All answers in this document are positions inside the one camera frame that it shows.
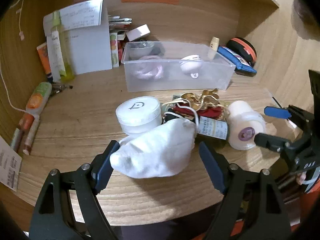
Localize glass bowl of trinkets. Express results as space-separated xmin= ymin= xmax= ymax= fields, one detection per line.
xmin=129 ymin=41 xmax=155 ymax=60

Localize white standing paper folder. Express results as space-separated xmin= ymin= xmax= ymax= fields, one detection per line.
xmin=43 ymin=0 xmax=113 ymax=75

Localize orange booklet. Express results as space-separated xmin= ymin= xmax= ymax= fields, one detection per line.
xmin=36 ymin=42 xmax=53 ymax=83

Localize red velvet drawstring pouch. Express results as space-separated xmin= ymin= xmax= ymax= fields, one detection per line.
xmin=173 ymin=105 xmax=224 ymax=120

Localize green orange tube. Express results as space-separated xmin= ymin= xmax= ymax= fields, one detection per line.
xmin=25 ymin=82 xmax=52 ymax=115

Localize clear plastic storage bin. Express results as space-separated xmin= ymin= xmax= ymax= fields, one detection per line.
xmin=121 ymin=41 xmax=235 ymax=92

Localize blue patchwork pouch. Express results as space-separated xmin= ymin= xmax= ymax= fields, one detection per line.
xmin=217 ymin=46 xmax=257 ymax=76

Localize orange lip balm tube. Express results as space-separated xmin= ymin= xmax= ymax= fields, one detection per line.
xmin=17 ymin=113 xmax=34 ymax=132

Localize gold foil wrapper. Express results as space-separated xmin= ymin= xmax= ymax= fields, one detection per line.
xmin=180 ymin=88 xmax=224 ymax=111

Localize pink lidded jar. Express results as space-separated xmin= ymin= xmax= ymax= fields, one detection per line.
xmin=180 ymin=54 xmax=202 ymax=79

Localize metal nail clippers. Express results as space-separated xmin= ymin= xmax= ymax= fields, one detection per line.
xmin=50 ymin=83 xmax=73 ymax=96

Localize fruit pattern box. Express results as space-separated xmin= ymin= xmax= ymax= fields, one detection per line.
xmin=110 ymin=32 xmax=119 ymax=68

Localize person right hand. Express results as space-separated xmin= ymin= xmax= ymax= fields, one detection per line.
xmin=296 ymin=172 xmax=306 ymax=185

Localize black orange round case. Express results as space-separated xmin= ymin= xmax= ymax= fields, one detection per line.
xmin=226 ymin=37 xmax=257 ymax=67

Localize stack of booklets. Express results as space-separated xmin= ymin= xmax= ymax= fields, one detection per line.
xmin=108 ymin=15 xmax=132 ymax=41

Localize white round cream jar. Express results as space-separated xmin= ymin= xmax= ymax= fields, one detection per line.
xmin=116 ymin=96 xmax=162 ymax=135

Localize paper receipt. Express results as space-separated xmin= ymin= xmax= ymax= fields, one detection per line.
xmin=43 ymin=0 xmax=103 ymax=36

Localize pink rope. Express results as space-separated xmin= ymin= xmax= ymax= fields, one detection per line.
xmin=133 ymin=55 xmax=164 ymax=81

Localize printed paper tag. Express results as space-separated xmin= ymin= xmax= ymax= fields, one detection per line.
xmin=0 ymin=137 xmax=22 ymax=191

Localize cream small lotion bottle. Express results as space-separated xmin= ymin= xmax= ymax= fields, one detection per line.
xmin=208 ymin=37 xmax=220 ymax=60

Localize white drawstring pouch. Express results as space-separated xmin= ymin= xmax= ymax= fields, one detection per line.
xmin=110 ymin=118 xmax=196 ymax=179

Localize pink white small box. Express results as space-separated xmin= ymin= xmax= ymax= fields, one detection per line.
xmin=126 ymin=24 xmax=151 ymax=42

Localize yellow green spray bottle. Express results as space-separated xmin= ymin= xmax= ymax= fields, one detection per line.
xmin=51 ymin=11 xmax=74 ymax=83

